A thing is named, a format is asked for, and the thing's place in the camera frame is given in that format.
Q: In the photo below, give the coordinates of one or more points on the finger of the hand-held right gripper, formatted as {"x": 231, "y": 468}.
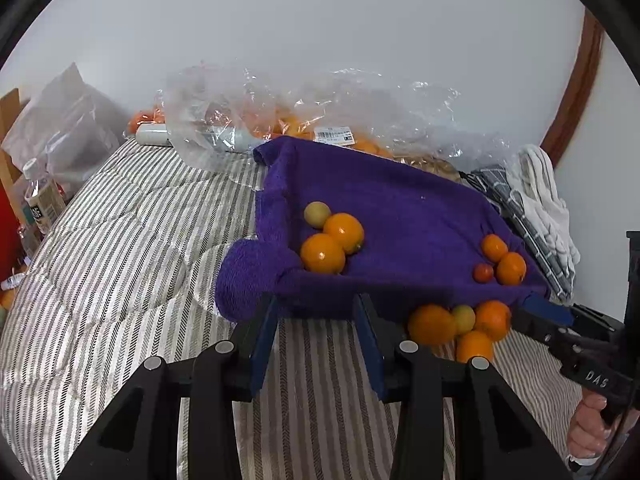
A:
{"x": 547, "y": 310}

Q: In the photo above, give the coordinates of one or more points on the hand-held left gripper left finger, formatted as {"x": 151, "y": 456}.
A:
{"x": 262, "y": 350}

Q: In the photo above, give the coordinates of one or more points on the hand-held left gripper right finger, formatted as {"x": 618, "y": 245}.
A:
{"x": 372, "y": 355}

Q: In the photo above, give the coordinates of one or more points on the orange tangerine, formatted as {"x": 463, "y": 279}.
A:
{"x": 323, "y": 253}
{"x": 492, "y": 319}
{"x": 432, "y": 325}
{"x": 494, "y": 247}
{"x": 344, "y": 232}
{"x": 474, "y": 346}
{"x": 511, "y": 268}

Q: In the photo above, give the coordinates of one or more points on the small red fruit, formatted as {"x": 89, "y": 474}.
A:
{"x": 483, "y": 272}

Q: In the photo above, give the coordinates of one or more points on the small green tangerine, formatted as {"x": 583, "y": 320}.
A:
{"x": 317, "y": 214}
{"x": 463, "y": 318}

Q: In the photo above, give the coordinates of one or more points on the purple towel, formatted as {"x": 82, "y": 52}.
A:
{"x": 410, "y": 215}

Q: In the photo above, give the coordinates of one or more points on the person's right hand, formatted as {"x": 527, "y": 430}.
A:
{"x": 587, "y": 430}

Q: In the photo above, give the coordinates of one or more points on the white striped towel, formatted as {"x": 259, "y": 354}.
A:
{"x": 542, "y": 200}

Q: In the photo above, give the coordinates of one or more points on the grey checked folded cloth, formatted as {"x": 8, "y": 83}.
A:
{"x": 492, "y": 185}

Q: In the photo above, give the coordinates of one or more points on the striped quilt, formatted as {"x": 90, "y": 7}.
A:
{"x": 125, "y": 260}

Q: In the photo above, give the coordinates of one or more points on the white cylindrical bottle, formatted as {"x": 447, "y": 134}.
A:
{"x": 150, "y": 135}

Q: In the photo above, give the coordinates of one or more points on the clear plastic bag of oranges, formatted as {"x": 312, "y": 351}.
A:
{"x": 225, "y": 110}

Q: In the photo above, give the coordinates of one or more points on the clear water bottle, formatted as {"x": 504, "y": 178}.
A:
{"x": 42, "y": 200}

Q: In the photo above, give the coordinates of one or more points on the grey plastic bag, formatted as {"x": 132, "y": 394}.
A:
{"x": 65, "y": 120}

